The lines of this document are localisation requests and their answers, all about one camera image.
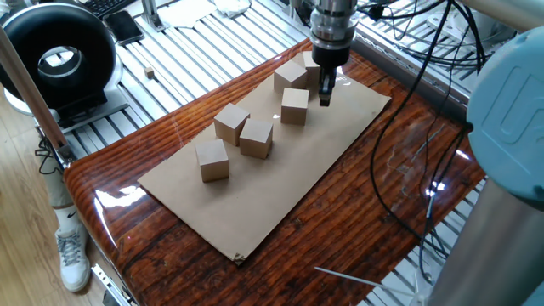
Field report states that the black cable bundle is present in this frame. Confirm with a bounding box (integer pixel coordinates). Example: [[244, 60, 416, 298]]
[[369, 0, 490, 69]]

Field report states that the white zip tie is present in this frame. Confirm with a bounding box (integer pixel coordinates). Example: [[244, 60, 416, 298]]
[[314, 266, 428, 298]]

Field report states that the brown cardboard sheet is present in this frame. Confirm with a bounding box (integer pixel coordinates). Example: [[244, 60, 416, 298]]
[[137, 71, 392, 265]]

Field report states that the white sneaker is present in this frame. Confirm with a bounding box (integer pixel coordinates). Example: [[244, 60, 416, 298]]
[[54, 227, 92, 293]]

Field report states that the white paper sheet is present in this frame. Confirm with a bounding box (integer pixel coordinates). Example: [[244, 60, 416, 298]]
[[156, 0, 218, 29]]

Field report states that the black smartphone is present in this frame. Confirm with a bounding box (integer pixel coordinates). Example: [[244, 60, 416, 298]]
[[103, 9, 145, 46]]

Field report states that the white round housing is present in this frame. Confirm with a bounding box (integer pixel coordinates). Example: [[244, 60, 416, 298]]
[[465, 10, 513, 43]]

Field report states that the person's leg with sock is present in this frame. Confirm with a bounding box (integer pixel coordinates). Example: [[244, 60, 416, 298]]
[[40, 139, 82, 235]]

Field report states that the tan diagonal frame bar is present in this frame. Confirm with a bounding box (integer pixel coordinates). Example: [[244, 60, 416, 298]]
[[0, 25, 78, 170]]

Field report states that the metal drawer rail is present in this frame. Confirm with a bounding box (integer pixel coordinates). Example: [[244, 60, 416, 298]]
[[90, 263, 139, 306]]

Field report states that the cable with silver connector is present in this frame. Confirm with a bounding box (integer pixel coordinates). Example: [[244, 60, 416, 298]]
[[418, 182, 441, 286]]

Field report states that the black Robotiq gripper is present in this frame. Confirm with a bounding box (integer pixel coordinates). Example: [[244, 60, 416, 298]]
[[312, 42, 352, 107]]

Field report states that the black keyboard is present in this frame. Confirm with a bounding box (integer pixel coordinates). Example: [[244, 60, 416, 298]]
[[80, 0, 137, 19]]

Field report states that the black ring-shaped device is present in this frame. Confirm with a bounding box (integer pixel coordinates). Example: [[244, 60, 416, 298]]
[[0, 2, 131, 128]]

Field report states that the glossy dark wooden board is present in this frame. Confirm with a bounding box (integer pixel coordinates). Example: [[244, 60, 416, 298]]
[[63, 37, 488, 306]]

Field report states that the silver wrist coupling flange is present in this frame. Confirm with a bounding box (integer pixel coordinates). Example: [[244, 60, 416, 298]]
[[309, 0, 360, 52]]

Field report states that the tangled thin black cable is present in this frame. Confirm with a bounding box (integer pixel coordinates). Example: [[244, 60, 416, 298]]
[[33, 135, 63, 176]]

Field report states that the short aluminium post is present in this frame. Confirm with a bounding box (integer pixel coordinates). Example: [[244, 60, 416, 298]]
[[139, 0, 167, 33]]

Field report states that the light wooden cube block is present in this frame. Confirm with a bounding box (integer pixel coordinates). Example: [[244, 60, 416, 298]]
[[280, 88, 310, 127], [195, 139, 230, 184], [302, 50, 322, 90], [239, 118, 275, 161], [273, 59, 309, 94], [212, 102, 251, 147]]

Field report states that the white crumpled cloth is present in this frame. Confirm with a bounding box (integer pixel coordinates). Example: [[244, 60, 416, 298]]
[[212, 0, 252, 19]]

